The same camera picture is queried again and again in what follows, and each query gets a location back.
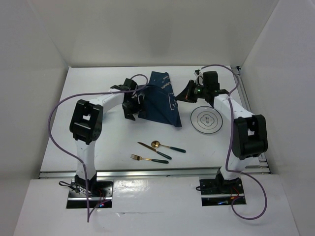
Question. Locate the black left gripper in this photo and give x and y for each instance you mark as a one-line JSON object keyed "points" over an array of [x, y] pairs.
{"points": [[128, 112]]}

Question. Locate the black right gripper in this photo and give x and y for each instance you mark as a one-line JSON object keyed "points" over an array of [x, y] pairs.
{"points": [[187, 94]]}

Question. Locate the blue placemat with whale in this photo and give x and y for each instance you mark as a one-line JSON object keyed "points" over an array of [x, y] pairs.
{"points": [[159, 102]]}

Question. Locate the white plate with dark rim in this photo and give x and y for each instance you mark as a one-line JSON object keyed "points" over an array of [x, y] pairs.
{"points": [[206, 120]]}

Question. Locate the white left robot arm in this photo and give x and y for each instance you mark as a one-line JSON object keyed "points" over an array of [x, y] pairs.
{"points": [[86, 126]]}

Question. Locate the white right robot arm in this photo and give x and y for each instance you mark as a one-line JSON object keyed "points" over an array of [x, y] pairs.
{"points": [[248, 137]]}

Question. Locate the gold spoon green handle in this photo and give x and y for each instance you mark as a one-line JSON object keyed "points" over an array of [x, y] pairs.
{"points": [[157, 144]]}

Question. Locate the gold fork green handle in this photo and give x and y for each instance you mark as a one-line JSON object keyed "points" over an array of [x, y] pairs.
{"points": [[139, 158]]}

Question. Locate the gold knife green handle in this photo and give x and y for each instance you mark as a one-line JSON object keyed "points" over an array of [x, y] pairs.
{"points": [[153, 149]]}

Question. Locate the aluminium front rail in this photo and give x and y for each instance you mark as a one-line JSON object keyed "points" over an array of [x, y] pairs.
{"points": [[185, 172]]}

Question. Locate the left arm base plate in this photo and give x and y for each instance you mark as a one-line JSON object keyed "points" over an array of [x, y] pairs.
{"points": [[100, 196]]}

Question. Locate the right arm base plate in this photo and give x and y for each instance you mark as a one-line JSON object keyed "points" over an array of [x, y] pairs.
{"points": [[215, 193]]}

